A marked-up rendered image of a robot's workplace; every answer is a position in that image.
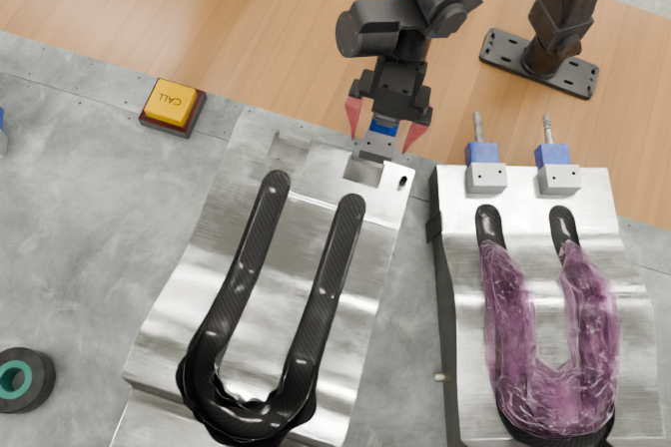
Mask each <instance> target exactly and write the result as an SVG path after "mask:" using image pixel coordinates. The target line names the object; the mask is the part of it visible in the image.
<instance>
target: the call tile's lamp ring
mask: <svg viewBox="0 0 671 447"><path fill-rule="evenodd" d="M159 79H162V78H158V80H157V82H156V84H155V86H154V88H153V90H152V92H151V94H150V96H149V98H148V100H147V102H146V104H145V106H144V108H143V110H142V112H141V114H140V116H139V118H138V119H140V120H143V121H146V122H149V123H153V124H156V125H159V126H163V127H166V128H169V129H172V130H176V131H179V132H182V133H187V131H188V129H189V127H190V124H191V122H192V120H193V118H194V116H195V113H196V111H197V109H198V107H199V105H200V102H201V100H202V98H203V96H204V93H205V91H202V90H198V89H195V88H192V87H189V88H192V89H195V90H196V93H198V94H199V96H198V98H197V100H196V102H195V105H194V107H193V109H192V111H191V113H190V116H189V118H188V120H187V122H186V124H185V127H184V128H181V127H178V126H174V125H171V124H168V123H164V122H161V121H158V120H155V119H151V118H148V117H145V114H146V113H145V111H144V110H145V107H146V105H147V103H148V101H149V99H150V97H151V95H152V93H153V91H154V89H155V87H156V85H157V83H158V81H159ZM162 80H165V79H162Z"/></svg>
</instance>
